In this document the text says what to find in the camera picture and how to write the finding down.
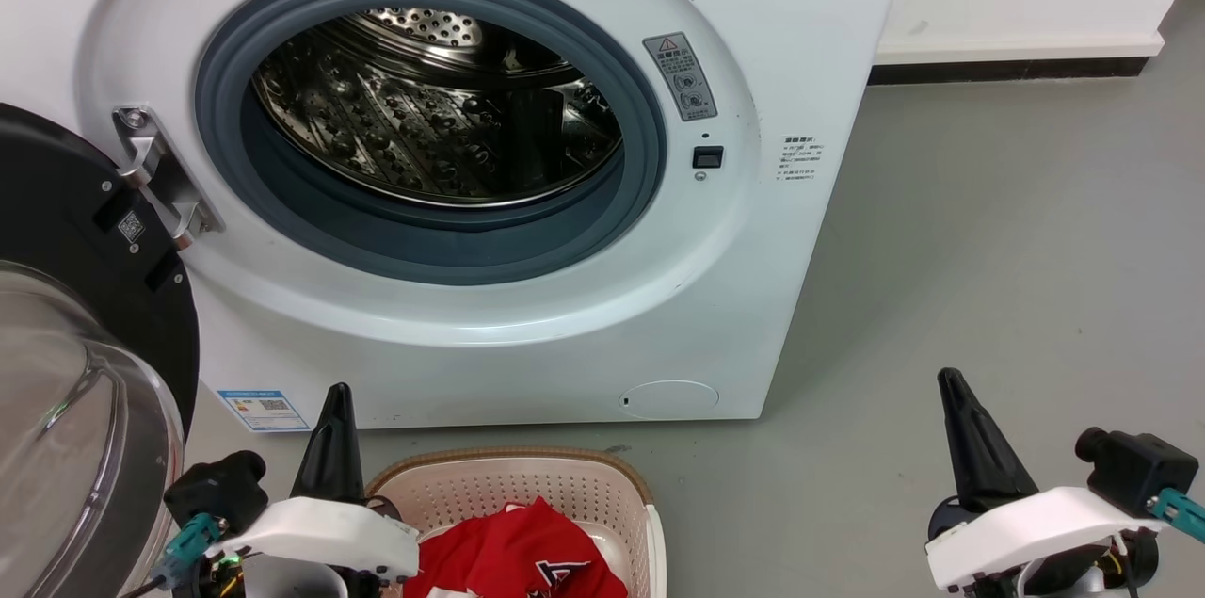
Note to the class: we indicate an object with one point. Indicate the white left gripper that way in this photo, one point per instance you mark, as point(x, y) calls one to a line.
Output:
point(320, 532)

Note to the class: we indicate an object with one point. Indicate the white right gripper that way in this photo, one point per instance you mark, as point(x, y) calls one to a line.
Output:
point(1026, 532)

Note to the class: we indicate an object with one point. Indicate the red and white garment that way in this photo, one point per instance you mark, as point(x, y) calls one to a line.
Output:
point(513, 546)

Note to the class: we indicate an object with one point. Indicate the beige perforated laundry basket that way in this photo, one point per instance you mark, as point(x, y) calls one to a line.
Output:
point(565, 485)

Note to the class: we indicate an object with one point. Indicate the stainless steel washing machine drum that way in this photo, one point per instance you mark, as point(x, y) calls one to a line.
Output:
point(424, 132)

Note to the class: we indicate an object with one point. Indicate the washing machine door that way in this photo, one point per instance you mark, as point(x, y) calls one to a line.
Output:
point(56, 212)

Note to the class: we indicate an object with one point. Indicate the blue energy label sticker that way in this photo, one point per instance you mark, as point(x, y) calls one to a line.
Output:
point(265, 410)

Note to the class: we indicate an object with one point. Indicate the grey rubber door gasket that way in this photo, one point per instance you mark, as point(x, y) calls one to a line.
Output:
point(424, 251)

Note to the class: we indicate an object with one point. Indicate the white front-load washing machine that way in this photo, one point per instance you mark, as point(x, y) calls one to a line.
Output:
point(753, 297)

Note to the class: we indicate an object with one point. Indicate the white QR door sticker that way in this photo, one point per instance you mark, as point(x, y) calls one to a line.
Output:
point(131, 226)

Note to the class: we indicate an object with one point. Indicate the round filter access cover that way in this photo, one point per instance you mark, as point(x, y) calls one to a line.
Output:
point(670, 400)

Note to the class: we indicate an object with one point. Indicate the silver metal door hinge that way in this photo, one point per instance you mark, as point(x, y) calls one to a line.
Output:
point(158, 169)

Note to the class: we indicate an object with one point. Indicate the small printed text label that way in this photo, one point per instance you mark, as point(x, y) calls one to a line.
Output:
point(802, 160)

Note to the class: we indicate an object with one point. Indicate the black door latch slot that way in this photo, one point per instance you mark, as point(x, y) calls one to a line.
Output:
point(708, 157)

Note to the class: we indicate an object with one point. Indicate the grey warning sticker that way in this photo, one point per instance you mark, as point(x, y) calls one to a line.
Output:
point(680, 76)

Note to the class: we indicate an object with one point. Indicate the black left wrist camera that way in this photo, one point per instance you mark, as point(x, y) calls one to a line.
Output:
point(218, 490)

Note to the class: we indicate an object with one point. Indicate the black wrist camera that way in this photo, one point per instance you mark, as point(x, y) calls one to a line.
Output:
point(218, 490)
point(1134, 471)

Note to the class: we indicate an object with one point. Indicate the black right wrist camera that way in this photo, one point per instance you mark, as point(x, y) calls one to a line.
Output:
point(1134, 471)

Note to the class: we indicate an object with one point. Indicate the teal left camera connector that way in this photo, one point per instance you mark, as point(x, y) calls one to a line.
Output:
point(191, 546)

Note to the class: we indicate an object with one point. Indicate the teal camera connector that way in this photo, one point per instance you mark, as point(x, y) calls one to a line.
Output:
point(1181, 513)
point(191, 546)

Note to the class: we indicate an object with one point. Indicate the teal right camera connector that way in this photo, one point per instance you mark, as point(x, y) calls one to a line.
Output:
point(1181, 513)

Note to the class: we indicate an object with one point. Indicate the black wall baseboard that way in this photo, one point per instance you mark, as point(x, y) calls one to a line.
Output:
point(1007, 71)

